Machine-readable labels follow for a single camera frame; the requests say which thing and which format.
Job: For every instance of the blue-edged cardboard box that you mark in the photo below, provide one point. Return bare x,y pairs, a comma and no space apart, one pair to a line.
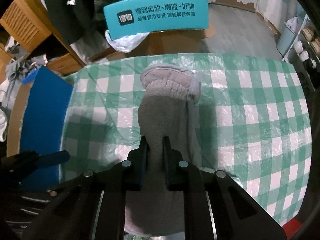
37,118

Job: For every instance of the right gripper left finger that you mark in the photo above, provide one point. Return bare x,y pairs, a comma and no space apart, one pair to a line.
139,159

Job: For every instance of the grey shoe rack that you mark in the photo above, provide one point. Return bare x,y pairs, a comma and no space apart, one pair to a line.
303,52

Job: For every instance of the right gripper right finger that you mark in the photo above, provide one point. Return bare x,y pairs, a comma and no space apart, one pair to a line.
171,159

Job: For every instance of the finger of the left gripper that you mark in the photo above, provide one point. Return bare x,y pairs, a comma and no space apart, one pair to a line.
53,159

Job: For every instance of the white plastic bag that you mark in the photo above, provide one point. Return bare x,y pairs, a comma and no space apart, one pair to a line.
126,44

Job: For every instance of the green checkered tablecloth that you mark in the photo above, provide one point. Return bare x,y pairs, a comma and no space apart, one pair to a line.
252,121

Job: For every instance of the teal shoe box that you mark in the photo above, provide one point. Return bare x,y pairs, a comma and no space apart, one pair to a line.
129,17

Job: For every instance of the red packet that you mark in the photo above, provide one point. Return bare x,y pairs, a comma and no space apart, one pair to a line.
291,227

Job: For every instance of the orange wooden cabinet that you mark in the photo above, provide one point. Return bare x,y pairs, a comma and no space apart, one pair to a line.
27,21

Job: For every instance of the grey-brown fuzzy sock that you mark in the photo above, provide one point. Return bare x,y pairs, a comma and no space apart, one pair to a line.
166,110

